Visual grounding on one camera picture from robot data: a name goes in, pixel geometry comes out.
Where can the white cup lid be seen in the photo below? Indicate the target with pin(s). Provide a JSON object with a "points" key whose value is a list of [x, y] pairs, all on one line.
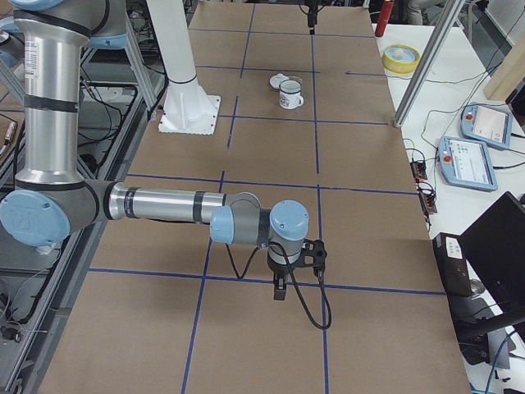
{"points": [[276, 80]]}

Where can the orange connector block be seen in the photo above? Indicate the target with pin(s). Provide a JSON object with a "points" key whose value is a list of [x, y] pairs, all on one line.
{"points": [[428, 201], [419, 170]]}

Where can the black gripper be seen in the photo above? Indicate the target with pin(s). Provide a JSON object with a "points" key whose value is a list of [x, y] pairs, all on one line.
{"points": [[280, 272]]}

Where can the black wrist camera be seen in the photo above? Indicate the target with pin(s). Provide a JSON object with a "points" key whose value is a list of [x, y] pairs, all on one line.
{"points": [[313, 255]]}

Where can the teach pendant tablet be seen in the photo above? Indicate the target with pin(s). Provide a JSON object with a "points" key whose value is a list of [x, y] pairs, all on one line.
{"points": [[466, 163], [488, 124]]}

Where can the black box device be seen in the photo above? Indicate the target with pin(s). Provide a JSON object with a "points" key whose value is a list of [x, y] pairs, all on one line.
{"points": [[452, 265]]}

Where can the seated person dark jacket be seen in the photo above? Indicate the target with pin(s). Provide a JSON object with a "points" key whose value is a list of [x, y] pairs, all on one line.
{"points": [[414, 9]]}

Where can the near teach pendant tablet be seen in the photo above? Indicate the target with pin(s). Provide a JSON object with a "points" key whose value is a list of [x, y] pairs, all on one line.
{"points": [[466, 163]]}

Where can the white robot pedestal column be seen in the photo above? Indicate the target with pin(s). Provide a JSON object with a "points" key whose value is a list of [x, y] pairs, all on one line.
{"points": [[170, 25]]}

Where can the yellow tape roll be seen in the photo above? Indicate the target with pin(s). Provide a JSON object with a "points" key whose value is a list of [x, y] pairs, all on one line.
{"points": [[400, 58]]}

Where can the red cylinder bottle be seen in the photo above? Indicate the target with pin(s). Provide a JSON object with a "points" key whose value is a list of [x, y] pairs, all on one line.
{"points": [[384, 17]]}

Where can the white enamel cup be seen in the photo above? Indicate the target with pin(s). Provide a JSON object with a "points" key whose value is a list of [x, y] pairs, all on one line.
{"points": [[291, 94]]}

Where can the black monitor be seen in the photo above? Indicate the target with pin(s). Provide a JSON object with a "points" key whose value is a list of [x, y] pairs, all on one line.
{"points": [[494, 247]]}

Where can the aluminium frame post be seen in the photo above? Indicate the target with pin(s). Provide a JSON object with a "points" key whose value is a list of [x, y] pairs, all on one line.
{"points": [[430, 53]]}

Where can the aluminium frame rail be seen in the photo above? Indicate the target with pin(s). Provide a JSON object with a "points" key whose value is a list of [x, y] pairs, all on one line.
{"points": [[38, 291]]}

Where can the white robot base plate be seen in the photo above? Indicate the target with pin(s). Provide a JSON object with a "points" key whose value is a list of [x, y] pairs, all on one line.
{"points": [[187, 116]]}

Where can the far teach pendant tablet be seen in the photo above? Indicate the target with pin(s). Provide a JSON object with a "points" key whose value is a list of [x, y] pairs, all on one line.
{"points": [[488, 124]]}

